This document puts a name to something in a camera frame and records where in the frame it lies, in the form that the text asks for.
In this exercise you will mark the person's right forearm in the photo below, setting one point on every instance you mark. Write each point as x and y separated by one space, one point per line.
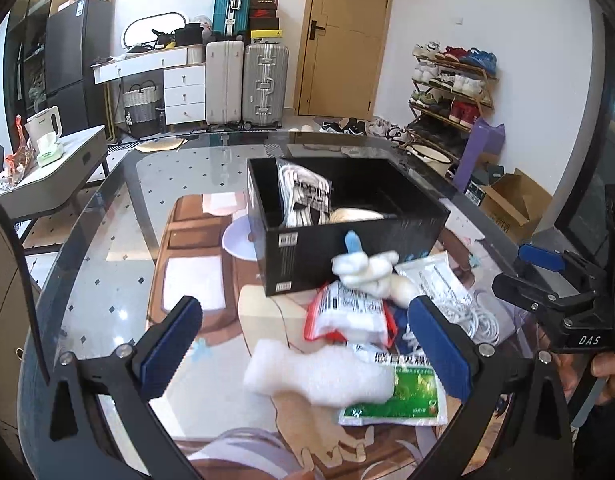
602 445

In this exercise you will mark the green wipes pack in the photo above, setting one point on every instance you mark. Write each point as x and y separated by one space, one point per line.
49 155

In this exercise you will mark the purple box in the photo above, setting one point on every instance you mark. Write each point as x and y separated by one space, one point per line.
480 150

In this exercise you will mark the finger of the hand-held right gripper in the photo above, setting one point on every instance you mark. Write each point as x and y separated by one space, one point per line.
540 257
522 290

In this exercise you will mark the open cardboard box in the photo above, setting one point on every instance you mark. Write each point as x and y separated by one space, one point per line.
520 200

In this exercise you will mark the red white snack packet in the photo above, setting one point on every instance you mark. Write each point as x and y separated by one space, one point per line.
347 320

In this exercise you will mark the beige drawer cabinet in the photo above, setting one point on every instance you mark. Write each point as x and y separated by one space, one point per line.
7 310

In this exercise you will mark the person's right hand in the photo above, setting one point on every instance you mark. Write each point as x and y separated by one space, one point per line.
612 375

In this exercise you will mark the green medicine packet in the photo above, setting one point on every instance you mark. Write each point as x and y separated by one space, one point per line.
412 400

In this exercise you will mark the silver suitcase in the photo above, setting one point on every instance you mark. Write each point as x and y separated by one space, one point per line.
265 85

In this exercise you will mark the black white socks pack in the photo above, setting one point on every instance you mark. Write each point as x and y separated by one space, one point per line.
302 195

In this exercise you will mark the white vanity desk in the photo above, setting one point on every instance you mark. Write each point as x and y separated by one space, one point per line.
185 90

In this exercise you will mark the yellow floor mat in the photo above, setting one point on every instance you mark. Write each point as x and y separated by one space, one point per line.
160 144

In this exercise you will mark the pile of sneakers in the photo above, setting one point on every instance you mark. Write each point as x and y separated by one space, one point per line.
357 127

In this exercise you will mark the clear plastic mask packet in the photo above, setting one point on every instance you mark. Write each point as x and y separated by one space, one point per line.
437 280

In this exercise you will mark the teal suitcase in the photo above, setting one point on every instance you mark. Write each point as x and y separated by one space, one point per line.
232 5

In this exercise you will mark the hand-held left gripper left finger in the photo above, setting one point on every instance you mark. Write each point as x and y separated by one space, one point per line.
170 347

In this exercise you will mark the black bag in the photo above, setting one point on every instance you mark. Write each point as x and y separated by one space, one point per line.
189 35

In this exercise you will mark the white enamel bucket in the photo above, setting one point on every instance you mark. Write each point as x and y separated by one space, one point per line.
432 160

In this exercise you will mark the wooden door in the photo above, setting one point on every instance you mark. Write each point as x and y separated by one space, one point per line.
347 60

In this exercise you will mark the dark glass cabinet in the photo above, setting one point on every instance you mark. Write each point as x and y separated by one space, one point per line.
27 60

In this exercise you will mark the white kettle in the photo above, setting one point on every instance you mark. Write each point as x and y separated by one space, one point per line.
42 127

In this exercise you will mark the printed table mat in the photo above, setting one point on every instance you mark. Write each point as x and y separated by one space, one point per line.
202 280

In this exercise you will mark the black cardboard box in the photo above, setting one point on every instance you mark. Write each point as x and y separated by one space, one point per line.
337 255

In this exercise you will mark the grey side table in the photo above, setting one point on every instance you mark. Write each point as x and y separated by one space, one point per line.
72 165

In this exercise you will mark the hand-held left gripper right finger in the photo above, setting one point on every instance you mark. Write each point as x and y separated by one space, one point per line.
442 355

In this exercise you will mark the woven basket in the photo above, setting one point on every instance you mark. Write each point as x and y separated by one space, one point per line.
141 107

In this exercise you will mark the black fridge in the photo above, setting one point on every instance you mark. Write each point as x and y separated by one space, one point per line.
77 60

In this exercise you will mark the white plush toy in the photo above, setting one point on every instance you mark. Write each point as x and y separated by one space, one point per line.
367 270

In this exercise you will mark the cream knit item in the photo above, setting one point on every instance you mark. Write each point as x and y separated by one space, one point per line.
355 215

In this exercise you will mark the oval mirror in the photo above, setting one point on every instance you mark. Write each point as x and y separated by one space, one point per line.
152 27

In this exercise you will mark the red snack wrappers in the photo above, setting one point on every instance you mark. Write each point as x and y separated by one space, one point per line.
17 155

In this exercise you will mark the wooden shoe rack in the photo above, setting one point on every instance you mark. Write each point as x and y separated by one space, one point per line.
480 102

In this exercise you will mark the stack of shoe boxes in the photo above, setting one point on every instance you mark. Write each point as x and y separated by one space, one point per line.
265 17

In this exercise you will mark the rows of assorted shoes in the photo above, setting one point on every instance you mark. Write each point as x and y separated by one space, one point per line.
457 82

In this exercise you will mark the white suitcase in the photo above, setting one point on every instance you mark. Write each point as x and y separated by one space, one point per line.
225 82

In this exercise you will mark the white round stool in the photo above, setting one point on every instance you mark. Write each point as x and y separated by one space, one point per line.
237 242

